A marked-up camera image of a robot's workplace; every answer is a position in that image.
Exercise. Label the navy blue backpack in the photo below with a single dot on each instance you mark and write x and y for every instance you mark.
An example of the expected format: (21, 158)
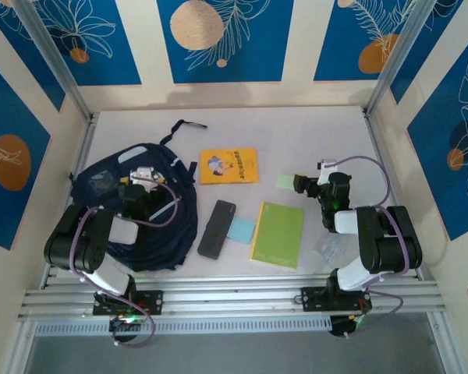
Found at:
(167, 241)

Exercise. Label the green notebook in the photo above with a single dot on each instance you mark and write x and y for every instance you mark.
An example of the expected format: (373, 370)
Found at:
(279, 235)

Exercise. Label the clear plastic bag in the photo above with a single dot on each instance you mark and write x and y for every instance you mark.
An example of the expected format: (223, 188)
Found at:
(331, 249)

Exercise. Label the black pencil case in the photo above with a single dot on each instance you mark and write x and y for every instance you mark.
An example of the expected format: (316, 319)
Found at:
(216, 230)

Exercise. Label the blue sticky note pad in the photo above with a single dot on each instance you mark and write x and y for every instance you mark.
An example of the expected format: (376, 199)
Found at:
(242, 232)

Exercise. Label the yellow picture book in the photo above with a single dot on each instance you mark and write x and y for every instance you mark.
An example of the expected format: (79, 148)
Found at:
(228, 165)

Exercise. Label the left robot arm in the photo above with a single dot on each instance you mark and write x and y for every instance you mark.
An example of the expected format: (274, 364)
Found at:
(74, 245)

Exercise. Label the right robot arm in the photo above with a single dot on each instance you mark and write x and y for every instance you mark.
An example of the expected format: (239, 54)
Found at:
(390, 241)

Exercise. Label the green sticky note pad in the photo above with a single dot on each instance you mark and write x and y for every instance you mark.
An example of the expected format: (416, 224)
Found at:
(285, 181)

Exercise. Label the black controller board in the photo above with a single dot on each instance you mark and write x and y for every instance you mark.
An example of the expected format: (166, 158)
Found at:
(345, 327)
(125, 327)

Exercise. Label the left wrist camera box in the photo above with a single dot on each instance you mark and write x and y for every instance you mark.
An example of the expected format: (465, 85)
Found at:
(144, 176)

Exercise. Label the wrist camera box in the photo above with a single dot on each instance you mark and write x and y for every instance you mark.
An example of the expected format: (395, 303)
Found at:
(144, 176)
(324, 173)

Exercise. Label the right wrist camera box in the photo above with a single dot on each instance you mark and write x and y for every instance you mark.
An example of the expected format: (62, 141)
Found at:
(324, 173)

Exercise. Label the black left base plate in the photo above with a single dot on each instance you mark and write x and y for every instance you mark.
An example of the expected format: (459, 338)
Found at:
(152, 302)

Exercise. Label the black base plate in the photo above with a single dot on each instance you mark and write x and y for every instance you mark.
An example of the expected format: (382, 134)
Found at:
(152, 302)
(314, 298)

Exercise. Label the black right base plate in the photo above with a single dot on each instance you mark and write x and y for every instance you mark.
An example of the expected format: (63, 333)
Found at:
(314, 298)

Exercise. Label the aluminium rail beam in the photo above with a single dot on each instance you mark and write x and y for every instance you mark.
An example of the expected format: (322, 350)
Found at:
(234, 296)

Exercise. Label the aluminium frame post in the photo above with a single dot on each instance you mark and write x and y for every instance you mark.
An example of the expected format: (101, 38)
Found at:
(398, 54)
(50, 54)

